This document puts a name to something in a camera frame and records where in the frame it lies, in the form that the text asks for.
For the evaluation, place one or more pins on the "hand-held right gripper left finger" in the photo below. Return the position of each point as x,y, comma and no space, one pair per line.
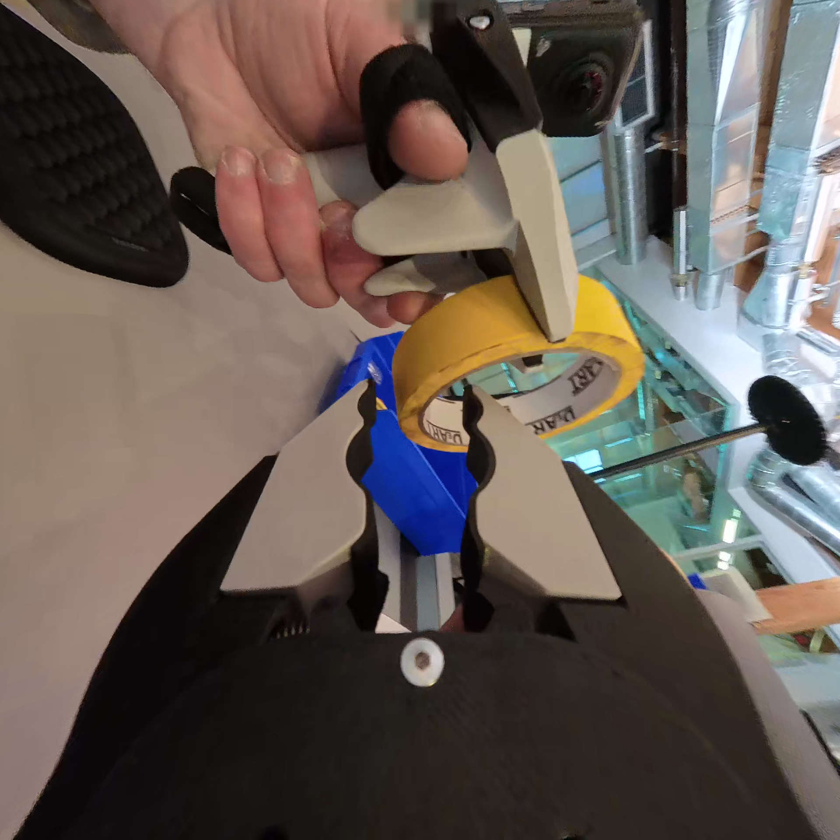
295,525

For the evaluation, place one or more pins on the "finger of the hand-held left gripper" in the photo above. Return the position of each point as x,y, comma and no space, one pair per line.
544,229
530,363

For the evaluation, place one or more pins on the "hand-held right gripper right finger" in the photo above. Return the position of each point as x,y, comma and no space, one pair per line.
544,525

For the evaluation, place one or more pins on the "yellow masking tape roll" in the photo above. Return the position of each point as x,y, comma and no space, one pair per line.
459,328

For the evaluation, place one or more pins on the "blue plastic bin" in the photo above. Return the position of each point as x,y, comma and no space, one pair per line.
695,581
420,485

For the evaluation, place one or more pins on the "person's left hand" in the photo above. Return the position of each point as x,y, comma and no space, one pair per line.
262,79

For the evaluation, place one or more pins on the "white air vent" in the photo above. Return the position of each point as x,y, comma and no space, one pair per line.
635,79

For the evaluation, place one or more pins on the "black disc pole stand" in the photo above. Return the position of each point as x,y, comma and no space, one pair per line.
787,420

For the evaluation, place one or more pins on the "black textured armrest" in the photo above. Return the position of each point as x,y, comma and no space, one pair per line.
79,164

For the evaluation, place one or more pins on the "silver rectangular duct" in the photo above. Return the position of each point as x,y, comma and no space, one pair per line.
722,164

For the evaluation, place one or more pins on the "large silver ceiling duct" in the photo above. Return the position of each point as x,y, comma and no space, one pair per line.
800,197

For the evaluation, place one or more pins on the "wooden post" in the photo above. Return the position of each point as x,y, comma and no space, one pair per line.
800,604

